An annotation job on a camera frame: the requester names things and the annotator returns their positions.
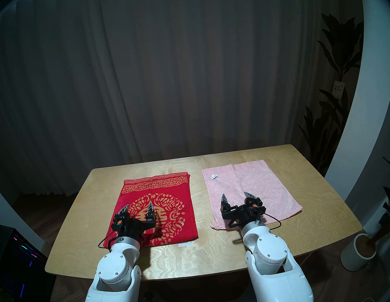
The white paper plant tag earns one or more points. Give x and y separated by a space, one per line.
339 89

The black computer tower with lights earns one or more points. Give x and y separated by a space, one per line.
21 268

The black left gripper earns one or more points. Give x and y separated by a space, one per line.
133 226

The tall dark leafy plant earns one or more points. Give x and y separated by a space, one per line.
342 45

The plain pink towel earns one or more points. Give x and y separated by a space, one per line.
252 177

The red towel with gold pattern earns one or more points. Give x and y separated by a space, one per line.
172 195

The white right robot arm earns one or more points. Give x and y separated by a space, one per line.
273 254

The white tape strip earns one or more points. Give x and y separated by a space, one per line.
185 245

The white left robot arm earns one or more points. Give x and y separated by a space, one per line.
114 270

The grey pleated curtain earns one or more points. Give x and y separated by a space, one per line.
173 68

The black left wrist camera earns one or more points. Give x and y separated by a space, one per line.
119 223

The white cylindrical plant pot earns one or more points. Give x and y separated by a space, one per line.
352 257

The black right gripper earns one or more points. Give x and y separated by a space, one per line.
242 216

